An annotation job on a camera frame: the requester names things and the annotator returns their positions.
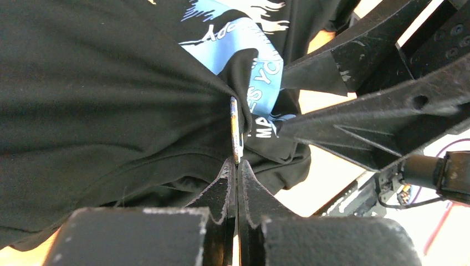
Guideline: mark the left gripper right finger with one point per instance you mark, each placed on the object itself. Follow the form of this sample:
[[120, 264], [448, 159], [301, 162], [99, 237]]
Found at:
[[271, 234]]

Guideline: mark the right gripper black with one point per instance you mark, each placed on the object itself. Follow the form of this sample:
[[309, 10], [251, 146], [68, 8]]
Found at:
[[379, 130]]

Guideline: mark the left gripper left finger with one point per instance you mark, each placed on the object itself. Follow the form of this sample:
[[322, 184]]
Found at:
[[200, 233]]

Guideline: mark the round blue yellow brooch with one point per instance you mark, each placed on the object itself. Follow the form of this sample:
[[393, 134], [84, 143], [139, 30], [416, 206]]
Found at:
[[236, 135]]

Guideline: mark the black printed t-shirt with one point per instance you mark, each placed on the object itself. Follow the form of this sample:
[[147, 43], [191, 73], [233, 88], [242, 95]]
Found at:
[[126, 103]]

